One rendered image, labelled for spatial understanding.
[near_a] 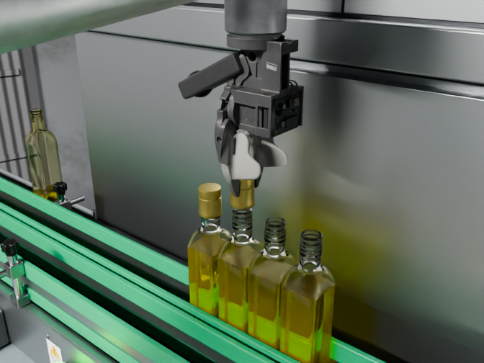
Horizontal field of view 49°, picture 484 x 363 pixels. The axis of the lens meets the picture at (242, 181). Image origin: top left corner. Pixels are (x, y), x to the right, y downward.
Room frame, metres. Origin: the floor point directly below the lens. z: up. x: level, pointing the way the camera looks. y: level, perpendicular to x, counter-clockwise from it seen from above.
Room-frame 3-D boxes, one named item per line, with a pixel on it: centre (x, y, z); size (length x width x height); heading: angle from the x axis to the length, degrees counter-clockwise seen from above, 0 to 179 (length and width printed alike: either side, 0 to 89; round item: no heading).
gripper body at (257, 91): (0.66, -0.02, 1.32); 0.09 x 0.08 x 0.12; 51
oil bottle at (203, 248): (0.71, 0.05, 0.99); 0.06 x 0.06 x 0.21; 51
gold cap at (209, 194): (0.71, 0.05, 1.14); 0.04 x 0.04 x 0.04
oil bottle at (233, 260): (0.68, 0.00, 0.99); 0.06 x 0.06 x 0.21; 51
